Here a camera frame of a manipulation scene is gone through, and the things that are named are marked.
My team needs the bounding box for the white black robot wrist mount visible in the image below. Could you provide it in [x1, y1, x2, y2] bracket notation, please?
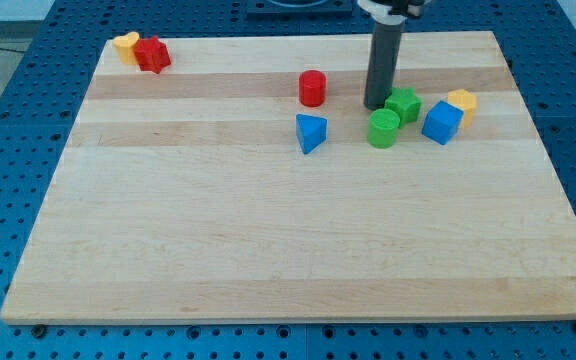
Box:
[357, 0, 426, 25]

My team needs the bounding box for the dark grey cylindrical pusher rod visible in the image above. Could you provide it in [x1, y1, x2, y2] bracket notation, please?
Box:
[363, 22, 405, 110]

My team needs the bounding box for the blue triangle block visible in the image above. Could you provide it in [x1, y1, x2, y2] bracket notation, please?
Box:
[296, 114, 328, 154]

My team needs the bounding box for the green star block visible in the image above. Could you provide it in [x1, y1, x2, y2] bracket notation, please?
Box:
[384, 87, 422, 128]

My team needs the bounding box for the green cylinder block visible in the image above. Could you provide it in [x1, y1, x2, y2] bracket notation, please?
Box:
[367, 108, 401, 149]

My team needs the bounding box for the red cylinder block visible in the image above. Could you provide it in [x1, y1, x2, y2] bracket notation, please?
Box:
[299, 70, 327, 107]

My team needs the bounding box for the blue cube block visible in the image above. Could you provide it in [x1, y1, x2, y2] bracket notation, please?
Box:
[421, 101, 464, 145]

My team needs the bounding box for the yellow hexagon block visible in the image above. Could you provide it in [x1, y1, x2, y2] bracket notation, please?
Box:
[446, 89, 478, 129]

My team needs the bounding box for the light wooden board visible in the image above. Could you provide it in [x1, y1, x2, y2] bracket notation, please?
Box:
[0, 31, 576, 325]

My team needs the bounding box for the red star block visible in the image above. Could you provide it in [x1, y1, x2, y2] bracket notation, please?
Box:
[134, 36, 171, 74]

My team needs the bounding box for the yellow heart block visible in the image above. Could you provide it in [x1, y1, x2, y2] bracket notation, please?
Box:
[112, 31, 140, 65]

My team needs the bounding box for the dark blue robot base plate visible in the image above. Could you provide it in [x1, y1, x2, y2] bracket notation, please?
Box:
[246, 0, 356, 19]

